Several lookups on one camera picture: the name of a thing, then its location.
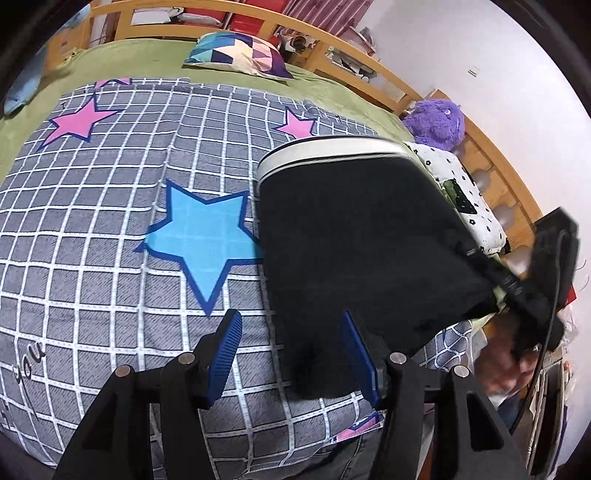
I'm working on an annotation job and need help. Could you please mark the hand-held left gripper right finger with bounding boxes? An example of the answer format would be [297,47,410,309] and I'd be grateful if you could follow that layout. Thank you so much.
[341,311,532,480]

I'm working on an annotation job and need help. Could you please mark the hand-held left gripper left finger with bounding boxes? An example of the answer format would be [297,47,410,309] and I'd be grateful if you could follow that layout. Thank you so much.
[53,310,244,480]

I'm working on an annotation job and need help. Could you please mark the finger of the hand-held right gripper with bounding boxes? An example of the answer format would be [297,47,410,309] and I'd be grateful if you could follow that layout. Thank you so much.
[455,241,525,301]

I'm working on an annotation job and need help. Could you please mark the black pants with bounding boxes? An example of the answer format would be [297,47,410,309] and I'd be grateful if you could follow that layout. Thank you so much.
[256,137,502,400]

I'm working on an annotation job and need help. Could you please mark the person's right hand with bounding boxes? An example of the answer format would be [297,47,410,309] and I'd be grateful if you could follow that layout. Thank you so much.
[478,322,533,403]

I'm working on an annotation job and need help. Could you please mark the white flower print pillow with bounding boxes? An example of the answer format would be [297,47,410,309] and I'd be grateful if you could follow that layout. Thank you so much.
[404,141,509,254]

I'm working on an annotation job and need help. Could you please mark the dark object on pillow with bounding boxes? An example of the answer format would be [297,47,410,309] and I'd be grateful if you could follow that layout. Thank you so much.
[441,178,478,215]

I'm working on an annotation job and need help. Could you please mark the person's leg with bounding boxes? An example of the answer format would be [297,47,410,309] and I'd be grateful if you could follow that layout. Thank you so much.
[295,429,389,480]

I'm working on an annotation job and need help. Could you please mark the grey checked star blanket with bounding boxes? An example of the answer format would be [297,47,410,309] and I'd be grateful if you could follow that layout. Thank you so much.
[0,76,485,467]

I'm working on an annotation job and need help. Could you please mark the purple plush toy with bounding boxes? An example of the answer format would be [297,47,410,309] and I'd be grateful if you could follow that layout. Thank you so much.
[401,98,466,152]

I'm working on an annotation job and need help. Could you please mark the pile of boxes and papers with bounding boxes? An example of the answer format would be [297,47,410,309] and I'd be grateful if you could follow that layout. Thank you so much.
[277,28,384,86]

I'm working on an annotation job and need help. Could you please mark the geometric patterned pillow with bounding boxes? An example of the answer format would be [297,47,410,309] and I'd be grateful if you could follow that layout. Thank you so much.
[184,31,294,80]

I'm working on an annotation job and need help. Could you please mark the striped maroon curtain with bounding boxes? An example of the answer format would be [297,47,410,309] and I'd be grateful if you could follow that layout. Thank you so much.
[284,0,375,38]

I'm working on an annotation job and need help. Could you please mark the green bed sheet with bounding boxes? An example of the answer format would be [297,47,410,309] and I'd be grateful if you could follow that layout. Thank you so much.
[0,37,416,185]

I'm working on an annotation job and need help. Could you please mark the blue fleece blanket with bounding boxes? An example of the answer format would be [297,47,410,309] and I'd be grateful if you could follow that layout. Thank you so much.
[4,46,54,116]

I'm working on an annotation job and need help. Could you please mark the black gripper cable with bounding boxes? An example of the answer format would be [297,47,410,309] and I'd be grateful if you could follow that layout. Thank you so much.
[508,228,573,435]

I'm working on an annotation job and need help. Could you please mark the wooden bed frame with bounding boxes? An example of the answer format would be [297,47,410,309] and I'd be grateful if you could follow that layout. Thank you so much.
[46,0,546,287]

